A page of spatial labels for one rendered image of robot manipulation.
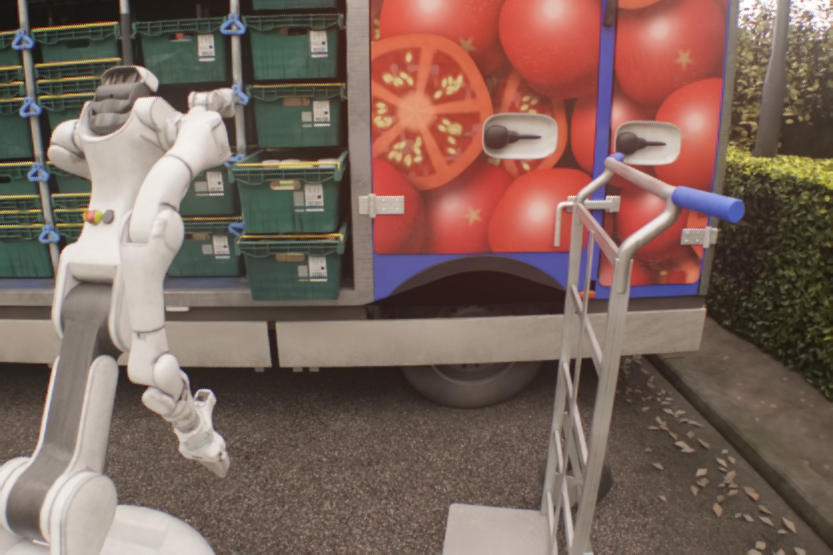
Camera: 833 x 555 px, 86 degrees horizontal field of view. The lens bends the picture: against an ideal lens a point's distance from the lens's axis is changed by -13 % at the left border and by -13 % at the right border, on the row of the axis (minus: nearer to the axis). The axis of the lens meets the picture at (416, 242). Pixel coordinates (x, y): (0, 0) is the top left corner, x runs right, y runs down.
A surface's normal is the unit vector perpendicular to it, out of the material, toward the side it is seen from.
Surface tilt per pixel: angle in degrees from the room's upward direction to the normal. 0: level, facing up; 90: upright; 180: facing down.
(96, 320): 58
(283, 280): 99
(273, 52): 91
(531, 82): 90
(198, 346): 90
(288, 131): 91
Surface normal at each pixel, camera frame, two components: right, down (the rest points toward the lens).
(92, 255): -0.11, -0.34
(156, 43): 0.06, 0.33
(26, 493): -0.07, -0.62
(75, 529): 0.95, 0.02
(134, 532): -0.13, -0.10
